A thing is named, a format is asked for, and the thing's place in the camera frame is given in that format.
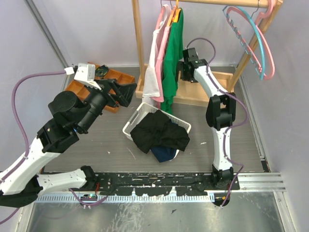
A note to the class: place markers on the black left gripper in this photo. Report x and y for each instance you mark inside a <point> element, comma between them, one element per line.
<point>125,92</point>

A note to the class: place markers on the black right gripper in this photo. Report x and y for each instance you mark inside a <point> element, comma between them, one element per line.
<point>181,65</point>

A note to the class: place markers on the black t shirt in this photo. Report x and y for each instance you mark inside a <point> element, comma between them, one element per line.
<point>157,129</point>

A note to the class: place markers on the light blue metal-hook hanger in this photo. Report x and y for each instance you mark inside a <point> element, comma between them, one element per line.
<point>260,68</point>

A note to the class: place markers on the navy blue t shirt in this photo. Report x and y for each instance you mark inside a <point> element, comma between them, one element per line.
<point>163,154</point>

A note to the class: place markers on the pink plastic hanger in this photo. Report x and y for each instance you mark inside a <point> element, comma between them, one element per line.
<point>270,66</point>

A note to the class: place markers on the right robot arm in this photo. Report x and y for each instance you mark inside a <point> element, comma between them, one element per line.
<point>220,114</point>

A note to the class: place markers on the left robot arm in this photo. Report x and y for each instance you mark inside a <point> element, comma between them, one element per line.
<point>21,184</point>

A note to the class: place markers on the green t shirt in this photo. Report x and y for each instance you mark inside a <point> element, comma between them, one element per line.
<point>174,53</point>

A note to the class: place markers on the white t shirt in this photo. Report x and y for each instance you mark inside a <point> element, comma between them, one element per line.
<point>150,83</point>

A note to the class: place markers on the pink t shirt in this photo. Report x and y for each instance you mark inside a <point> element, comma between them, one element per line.
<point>161,43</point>

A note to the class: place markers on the yellow plastic hanger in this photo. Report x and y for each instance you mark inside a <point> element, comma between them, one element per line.
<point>177,13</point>

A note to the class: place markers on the dark rolled sock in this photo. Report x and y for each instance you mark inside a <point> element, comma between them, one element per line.
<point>101,70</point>

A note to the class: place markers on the wooden clothes rack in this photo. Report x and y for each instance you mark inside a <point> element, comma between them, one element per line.
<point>193,94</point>

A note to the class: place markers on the white plastic basket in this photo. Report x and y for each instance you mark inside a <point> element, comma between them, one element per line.
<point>141,112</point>

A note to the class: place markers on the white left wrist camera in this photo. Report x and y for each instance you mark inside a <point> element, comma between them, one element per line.
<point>85,74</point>

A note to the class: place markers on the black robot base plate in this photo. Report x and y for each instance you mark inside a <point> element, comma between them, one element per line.
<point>155,184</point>

